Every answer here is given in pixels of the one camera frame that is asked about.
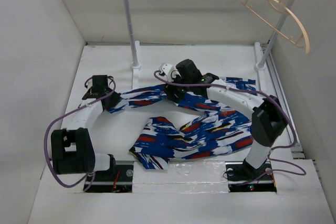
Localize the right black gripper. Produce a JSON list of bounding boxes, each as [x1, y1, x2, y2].
[[162, 70, 192, 104]]

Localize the blue white red patterned trousers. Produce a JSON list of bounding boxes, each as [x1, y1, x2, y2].
[[107, 77, 257, 171]]

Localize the beige plastic clothes hanger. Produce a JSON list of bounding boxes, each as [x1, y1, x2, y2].
[[239, 0, 310, 54]]

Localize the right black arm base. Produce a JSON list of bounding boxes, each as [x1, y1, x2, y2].
[[223, 162, 277, 193]]

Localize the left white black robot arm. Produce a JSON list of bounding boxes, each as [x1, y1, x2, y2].
[[51, 75, 121, 180]]

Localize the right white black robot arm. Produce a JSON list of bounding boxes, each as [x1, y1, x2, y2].
[[159, 59, 288, 181]]

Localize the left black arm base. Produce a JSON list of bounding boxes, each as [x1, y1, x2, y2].
[[83, 162, 134, 194]]

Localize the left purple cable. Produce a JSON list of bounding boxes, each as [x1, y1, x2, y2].
[[44, 76, 117, 192]]

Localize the purple cable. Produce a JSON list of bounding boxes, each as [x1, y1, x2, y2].
[[44, 76, 117, 192], [153, 70, 307, 187]]

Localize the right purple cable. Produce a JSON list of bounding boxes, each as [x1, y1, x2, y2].
[[153, 70, 307, 187]]

